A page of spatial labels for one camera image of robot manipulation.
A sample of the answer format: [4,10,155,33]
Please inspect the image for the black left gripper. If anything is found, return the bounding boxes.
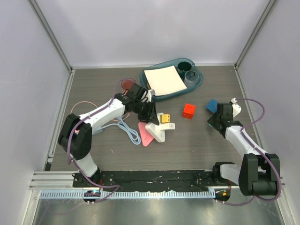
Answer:
[133,100,159,125]

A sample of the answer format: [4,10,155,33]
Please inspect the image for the white triangular power strip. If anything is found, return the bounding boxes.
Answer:
[146,113,165,143]

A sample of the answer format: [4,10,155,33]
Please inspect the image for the yellow plug adapter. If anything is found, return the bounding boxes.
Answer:
[159,114,171,124]

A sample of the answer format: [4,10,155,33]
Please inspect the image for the blue cube socket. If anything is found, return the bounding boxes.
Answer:
[206,99,218,113]

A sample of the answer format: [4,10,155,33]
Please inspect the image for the white plug adapter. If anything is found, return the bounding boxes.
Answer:
[159,122,175,131]

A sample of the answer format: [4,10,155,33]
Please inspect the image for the pink triangular power strip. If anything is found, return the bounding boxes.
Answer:
[138,122,154,147]

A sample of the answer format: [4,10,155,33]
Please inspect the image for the red cube socket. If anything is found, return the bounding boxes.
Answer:
[182,104,195,120]

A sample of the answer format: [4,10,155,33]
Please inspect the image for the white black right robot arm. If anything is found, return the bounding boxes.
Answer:
[207,99,282,200]

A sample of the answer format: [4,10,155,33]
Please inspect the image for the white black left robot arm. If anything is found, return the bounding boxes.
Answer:
[58,83,159,187]

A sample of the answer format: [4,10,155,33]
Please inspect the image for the white paper sheet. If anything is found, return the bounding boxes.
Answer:
[144,66,187,96]

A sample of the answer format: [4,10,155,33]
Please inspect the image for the teal plastic tray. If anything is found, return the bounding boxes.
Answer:
[139,58,203,102]

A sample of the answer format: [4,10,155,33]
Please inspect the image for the clear glass cup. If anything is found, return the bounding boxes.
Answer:
[184,70,199,88]

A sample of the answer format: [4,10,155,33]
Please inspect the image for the light blue power strip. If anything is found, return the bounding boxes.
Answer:
[92,127,103,135]

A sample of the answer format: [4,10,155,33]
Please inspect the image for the dark green cup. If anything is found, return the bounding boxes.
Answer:
[177,61,192,74]

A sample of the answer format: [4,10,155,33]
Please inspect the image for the pink charging cable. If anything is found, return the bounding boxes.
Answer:
[71,101,132,122]

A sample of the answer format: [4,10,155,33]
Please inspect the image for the light blue power cord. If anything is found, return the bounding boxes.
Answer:
[102,117,141,145]

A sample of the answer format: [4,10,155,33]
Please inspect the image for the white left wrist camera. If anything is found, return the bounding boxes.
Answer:
[141,89,156,102]

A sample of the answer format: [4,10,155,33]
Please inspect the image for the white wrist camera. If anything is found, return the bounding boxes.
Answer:
[230,98,241,118]
[141,89,156,102]

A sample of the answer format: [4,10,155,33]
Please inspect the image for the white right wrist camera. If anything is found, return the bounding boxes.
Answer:
[230,98,241,118]

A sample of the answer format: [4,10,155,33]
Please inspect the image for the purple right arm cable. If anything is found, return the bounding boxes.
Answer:
[220,97,282,206]

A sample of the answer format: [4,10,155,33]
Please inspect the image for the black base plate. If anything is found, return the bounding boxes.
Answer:
[72,169,241,193]

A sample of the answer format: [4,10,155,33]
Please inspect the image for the perforated cable duct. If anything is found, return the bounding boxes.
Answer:
[39,189,215,199]

